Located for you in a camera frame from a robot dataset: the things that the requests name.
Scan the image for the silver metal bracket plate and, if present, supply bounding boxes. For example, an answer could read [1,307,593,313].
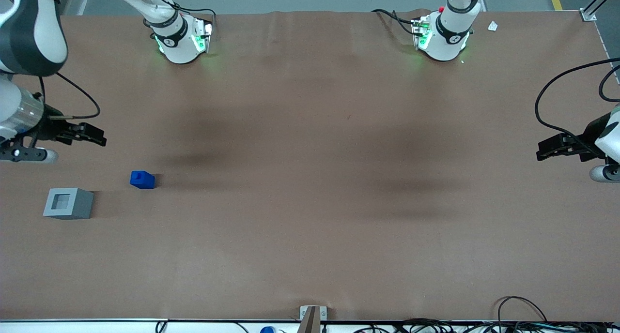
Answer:
[299,305,327,322]

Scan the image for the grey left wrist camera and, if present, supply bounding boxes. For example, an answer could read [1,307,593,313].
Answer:
[589,164,620,183]

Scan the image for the long black left wrist cable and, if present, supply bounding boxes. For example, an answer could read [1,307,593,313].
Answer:
[534,57,620,152]

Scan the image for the black left base cable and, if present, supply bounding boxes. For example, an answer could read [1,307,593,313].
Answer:
[371,9,420,36]

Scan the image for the short black looped cable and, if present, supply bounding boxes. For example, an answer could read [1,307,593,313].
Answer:
[599,64,620,103]

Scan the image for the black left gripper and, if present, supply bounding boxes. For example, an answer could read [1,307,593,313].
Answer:
[536,113,612,162]

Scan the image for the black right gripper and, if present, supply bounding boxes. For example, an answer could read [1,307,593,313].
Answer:
[35,109,107,147]

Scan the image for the brown table cover sheet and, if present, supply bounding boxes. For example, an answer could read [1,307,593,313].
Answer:
[0,9,620,322]

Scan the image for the brown camera mount post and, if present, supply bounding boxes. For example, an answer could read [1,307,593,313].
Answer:
[296,306,321,333]

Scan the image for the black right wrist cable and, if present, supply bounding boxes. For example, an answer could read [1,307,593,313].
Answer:
[38,72,101,120]

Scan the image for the gray square base block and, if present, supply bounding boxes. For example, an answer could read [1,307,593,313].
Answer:
[43,188,94,220]

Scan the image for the blue plastic part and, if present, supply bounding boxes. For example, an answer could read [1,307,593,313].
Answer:
[130,170,156,190]

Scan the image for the tangled black cable bundle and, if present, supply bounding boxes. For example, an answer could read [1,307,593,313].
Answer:
[353,318,620,333]

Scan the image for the aluminium frame corner post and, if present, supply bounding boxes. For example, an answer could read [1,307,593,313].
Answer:
[579,0,620,23]

